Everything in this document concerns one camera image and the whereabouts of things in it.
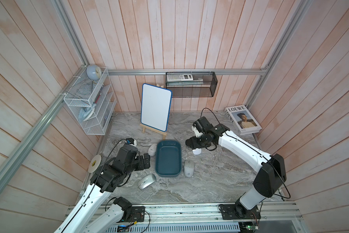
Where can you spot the white slim mouse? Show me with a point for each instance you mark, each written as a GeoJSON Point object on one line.
{"type": "Point", "coordinates": [197, 151]}

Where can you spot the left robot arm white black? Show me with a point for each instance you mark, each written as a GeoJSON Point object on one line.
{"type": "Point", "coordinates": [103, 183]}

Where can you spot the white wire wall shelf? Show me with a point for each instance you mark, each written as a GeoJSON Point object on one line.
{"type": "Point", "coordinates": [83, 92]}

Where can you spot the aluminium front rail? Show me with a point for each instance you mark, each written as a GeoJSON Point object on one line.
{"type": "Point", "coordinates": [210, 212]}

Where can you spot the white iron on shelf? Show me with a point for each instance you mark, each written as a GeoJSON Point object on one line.
{"type": "Point", "coordinates": [86, 113]}

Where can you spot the pale blue desk clock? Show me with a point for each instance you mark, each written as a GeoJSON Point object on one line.
{"type": "Point", "coordinates": [94, 72]}

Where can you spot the silver mouse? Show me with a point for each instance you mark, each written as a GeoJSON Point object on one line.
{"type": "Point", "coordinates": [146, 181]}

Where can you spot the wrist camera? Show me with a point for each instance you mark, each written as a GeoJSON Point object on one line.
{"type": "Point", "coordinates": [131, 141]}
{"type": "Point", "coordinates": [201, 126]}

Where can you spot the white round mouse with logo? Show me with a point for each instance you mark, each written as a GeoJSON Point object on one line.
{"type": "Point", "coordinates": [152, 150]}

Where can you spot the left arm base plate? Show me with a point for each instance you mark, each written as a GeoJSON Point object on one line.
{"type": "Point", "coordinates": [133, 214]}

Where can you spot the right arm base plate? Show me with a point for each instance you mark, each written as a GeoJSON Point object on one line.
{"type": "Point", "coordinates": [235, 212]}

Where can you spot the wooden easel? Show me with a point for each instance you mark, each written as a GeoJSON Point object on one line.
{"type": "Point", "coordinates": [145, 127]}

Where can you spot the black mesh wall basket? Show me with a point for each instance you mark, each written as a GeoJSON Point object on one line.
{"type": "Point", "coordinates": [203, 85]}

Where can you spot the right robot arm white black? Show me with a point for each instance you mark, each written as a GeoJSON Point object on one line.
{"type": "Point", "coordinates": [270, 169]}

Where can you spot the white calculator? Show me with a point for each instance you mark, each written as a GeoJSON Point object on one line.
{"type": "Point", "coordinates": [179, 77]}

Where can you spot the whiteboard with blue frame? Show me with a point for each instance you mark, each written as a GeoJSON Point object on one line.
{"type": "Point", "coordinates": [155, 107]}

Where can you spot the grey white mouse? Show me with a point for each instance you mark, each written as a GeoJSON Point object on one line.
{"type": "Point", "coordinates": [189, 167]}

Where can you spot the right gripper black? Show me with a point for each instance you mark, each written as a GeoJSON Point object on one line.
{"type": "Point", "coordinates": [192, 141]}

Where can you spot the LOEWE book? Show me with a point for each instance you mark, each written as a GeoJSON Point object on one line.
{"type": "Point", "coordinates": [243, 120]}

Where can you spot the teal storage box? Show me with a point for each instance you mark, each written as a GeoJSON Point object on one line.
{"type": "Point", "coordinates": [168, 158]}

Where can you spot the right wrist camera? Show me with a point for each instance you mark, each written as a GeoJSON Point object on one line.
{"type": "Point", "coordinates": [201, 126]}

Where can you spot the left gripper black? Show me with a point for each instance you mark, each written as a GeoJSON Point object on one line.
{"type": "Point", "coordinates": [141, 166]}

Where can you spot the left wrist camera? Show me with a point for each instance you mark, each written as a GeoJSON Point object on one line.
{"type": "Point", "coordinates": [131, 141]}

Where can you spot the white tape roll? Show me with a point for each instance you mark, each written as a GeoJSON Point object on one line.
{"type": "Point", "coordinates": [94, 163]}

